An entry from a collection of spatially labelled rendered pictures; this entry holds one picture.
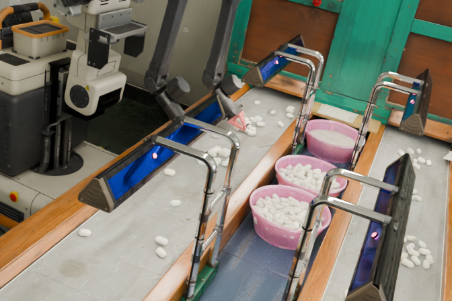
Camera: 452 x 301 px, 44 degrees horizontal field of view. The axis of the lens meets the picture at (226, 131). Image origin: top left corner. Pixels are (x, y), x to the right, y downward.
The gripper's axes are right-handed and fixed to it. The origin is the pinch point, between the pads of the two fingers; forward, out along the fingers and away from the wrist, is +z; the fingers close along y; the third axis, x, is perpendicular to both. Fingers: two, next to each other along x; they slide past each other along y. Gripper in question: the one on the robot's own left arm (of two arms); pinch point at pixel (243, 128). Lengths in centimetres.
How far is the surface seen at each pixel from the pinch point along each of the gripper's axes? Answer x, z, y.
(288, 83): -7, -3, 49
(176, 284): -13, 17, -101
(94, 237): 7, -4, -94
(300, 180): -19.1, 25.6, -22.7
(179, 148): -36, -11, -99
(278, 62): -29.5, -14.1, -1.7
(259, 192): -14.2, 18.1, -43.3
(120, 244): 2, 2, -93
